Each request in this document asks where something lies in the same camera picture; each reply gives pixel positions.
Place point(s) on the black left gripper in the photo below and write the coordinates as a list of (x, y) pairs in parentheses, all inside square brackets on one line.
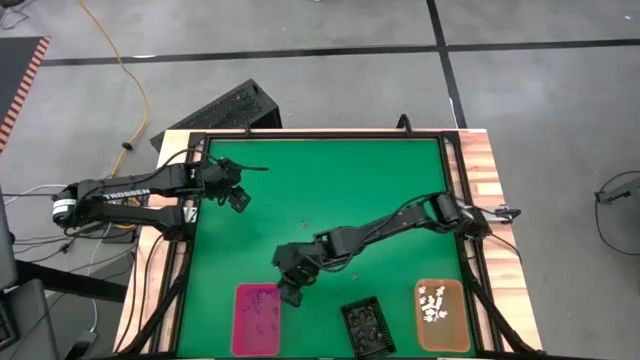
[(222, 177)]

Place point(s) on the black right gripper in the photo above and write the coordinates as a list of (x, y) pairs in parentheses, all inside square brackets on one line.
[(297, 262)]

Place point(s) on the black slotted plastic basket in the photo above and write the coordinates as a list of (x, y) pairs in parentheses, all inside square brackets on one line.
[(385, 345)]

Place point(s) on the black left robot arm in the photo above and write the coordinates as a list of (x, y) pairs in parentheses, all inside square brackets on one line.
[(150, 182)]

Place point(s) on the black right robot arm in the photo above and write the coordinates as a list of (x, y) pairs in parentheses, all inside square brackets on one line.
[(395, 222)]

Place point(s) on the black perforated case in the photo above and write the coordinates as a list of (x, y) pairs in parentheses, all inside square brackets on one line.
[(230, 107)]

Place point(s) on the pink plastic bin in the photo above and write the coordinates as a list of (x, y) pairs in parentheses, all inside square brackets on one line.
[(245, 340)]

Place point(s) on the yellow connector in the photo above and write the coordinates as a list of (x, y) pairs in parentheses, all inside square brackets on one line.
[(131, 202)]

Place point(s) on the green table mat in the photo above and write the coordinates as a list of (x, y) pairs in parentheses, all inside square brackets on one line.
[(350, 175)]

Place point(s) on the orange plastic bin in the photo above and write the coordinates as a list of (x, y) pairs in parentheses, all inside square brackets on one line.
[(450, 335)]

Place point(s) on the black floor beam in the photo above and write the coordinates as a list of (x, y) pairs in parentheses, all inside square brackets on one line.
[(75, 284)]

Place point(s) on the black orange-striped floor mat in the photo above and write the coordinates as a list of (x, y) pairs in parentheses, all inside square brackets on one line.
[(15, 65)]

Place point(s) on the grey equipment cart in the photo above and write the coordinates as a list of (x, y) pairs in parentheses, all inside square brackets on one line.
[(30, 320)]

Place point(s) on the grey stand base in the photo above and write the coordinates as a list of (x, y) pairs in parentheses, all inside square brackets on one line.
[(620, 194)]

